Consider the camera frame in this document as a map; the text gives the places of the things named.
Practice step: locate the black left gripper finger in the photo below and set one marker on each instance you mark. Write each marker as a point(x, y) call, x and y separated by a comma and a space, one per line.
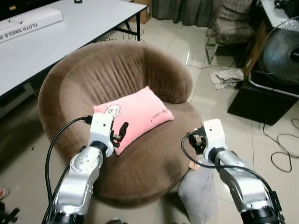
point(120, 132)
point(125, 128)

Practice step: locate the grey plush pillow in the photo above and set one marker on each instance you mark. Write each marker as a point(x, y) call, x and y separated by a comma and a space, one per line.
point(198, 196)

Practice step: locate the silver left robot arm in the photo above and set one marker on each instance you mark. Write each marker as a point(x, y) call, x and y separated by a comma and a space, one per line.
point(81, 177)

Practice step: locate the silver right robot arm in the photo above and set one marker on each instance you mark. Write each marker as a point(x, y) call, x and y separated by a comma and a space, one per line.
point(245, 186)

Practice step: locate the pink pillow with sheep print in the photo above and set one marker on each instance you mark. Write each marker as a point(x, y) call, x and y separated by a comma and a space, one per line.
point(140, 112)

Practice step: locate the brown round plush sofa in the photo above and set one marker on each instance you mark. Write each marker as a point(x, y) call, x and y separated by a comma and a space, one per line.
point(140, 70)

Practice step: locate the crumpled grey cloth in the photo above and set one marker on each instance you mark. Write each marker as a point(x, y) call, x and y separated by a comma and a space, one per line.
point(226, 78)

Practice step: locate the black low box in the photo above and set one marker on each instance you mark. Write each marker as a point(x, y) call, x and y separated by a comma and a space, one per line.
point(261, 105)

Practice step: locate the large white table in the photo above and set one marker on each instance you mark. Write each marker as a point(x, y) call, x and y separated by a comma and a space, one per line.
point(70, 32)

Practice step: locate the brown cardboard box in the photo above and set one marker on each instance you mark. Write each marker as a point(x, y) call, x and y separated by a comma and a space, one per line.
point(144, 10)

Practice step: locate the round metal cage fan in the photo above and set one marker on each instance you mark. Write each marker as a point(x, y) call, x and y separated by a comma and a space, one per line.
point(280, 51)

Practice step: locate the plaid fabric chair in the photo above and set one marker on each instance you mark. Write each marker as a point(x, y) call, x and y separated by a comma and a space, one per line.
point(233, 23)

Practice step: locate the grey curtain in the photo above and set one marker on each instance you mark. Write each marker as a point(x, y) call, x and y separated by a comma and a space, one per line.
point(182, 11)

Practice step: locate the long white printed carton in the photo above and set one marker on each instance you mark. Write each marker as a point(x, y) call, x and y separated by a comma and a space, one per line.
point(28, 23)

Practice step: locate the small white desk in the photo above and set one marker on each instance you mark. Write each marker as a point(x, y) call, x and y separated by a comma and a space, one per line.
point(273, 11)

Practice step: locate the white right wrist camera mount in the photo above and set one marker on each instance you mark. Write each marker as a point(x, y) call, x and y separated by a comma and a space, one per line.
point(215, 137)

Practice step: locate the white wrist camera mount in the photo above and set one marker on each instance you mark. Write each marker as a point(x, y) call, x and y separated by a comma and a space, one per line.
point(215, 137)
point(101, 128)

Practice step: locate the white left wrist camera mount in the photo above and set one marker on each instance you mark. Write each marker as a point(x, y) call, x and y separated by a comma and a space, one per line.
point(101, 128)

